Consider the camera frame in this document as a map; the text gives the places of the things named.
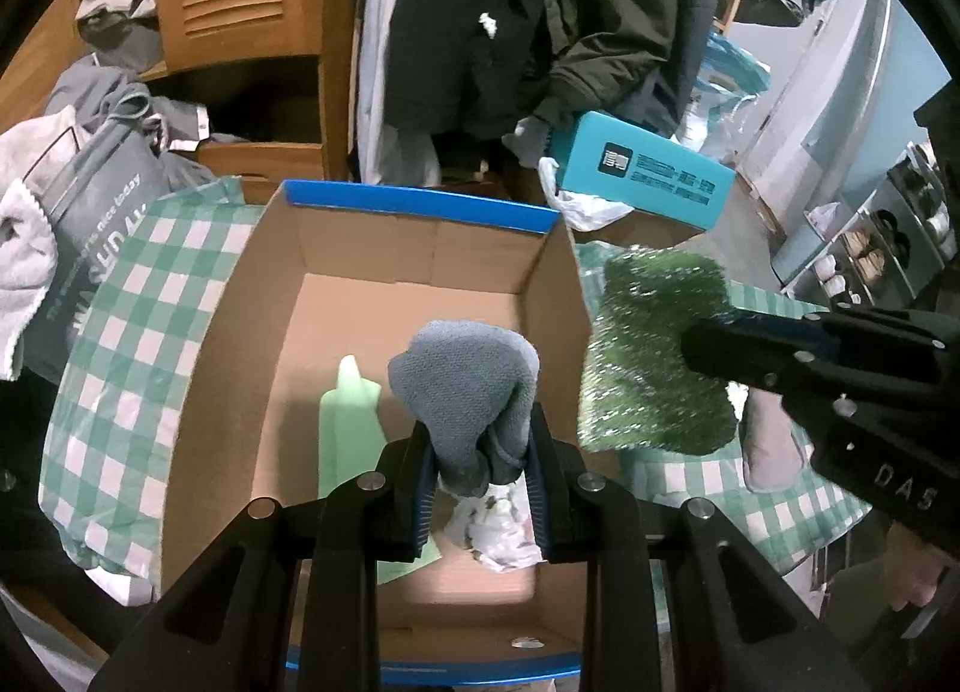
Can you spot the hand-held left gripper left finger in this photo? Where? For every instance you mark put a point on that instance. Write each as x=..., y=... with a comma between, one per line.
x=424, y=504

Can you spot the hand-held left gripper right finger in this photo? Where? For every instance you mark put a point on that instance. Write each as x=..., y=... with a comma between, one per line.
x=541, y=512

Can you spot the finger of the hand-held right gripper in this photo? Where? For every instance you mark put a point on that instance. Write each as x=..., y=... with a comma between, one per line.
x=750, y=358
x=885, y=328

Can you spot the white sock with grey print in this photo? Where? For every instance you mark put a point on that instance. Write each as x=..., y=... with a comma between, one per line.
x=495, y=527

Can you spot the mauve cloth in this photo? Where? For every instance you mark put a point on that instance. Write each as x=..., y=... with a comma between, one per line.
x=772, y=444

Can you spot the light green cloth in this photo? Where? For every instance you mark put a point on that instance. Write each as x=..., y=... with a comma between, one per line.
x=349, y=429

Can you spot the green glitter cloth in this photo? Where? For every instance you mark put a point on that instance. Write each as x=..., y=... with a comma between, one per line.
x=645, y=377

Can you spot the grey knit sock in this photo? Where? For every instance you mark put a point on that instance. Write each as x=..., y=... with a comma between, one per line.
x=465, y=384

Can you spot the blue sided cardboard box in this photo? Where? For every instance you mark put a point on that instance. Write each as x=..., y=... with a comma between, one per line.
x=360, y=317

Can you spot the person's right hand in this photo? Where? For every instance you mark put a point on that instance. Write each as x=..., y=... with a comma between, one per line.
x=911, y=564

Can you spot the group of shoes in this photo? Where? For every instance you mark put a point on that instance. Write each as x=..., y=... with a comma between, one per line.
x=862, y=257

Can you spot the shoe rack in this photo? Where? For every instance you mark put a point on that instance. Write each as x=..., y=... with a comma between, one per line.
x=885, y=234

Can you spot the brown cardboard box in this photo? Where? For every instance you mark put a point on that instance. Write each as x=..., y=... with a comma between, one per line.
x=652, y=234

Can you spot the teal box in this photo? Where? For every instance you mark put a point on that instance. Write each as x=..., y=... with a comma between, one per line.
x=652, y=174

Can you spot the white plastic bag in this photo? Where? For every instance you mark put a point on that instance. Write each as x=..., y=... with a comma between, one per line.
x=585, y=208

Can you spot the clear bag with blue print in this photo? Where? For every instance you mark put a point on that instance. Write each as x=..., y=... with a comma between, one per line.
x=724, y=99

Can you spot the white door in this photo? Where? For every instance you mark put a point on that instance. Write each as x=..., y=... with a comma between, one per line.
x=855, y=62

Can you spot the green white checkered table cover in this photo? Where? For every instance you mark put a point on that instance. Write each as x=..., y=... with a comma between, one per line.
x=127, y=332

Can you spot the olive green hanging jacket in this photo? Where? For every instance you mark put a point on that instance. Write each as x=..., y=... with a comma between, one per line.
x=615, y=2

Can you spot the grey printed tote bag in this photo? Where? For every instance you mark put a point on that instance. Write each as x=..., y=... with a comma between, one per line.
x=97, y=227

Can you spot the white hanging garment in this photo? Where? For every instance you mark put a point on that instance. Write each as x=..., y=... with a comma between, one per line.
x=375, y=62

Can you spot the black hanging jacket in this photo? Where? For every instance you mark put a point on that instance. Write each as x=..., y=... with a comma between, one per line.
x=450, y=24

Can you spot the white towel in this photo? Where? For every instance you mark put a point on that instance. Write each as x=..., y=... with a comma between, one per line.
x=26, y=249

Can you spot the grey hoodie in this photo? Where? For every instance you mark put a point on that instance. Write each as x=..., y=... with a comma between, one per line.
x=97, y=92

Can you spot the grey white folded clothes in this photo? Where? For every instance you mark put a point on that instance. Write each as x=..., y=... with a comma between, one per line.
x=120, y=17

